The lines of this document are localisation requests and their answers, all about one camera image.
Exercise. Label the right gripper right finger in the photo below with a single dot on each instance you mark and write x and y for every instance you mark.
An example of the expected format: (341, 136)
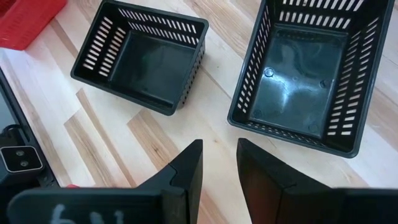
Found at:
(280, 205)

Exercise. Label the black plastic slotted basket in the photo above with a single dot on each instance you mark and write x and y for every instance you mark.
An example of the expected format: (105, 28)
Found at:
(298, 84)
(149, 71)

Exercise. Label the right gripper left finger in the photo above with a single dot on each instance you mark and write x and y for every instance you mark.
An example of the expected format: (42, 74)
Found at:
(174, 202)

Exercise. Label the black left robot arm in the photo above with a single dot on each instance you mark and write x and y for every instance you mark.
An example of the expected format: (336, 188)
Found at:
(13, 109)

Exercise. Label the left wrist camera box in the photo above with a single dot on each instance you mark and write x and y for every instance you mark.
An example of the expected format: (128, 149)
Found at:
(20, 159)

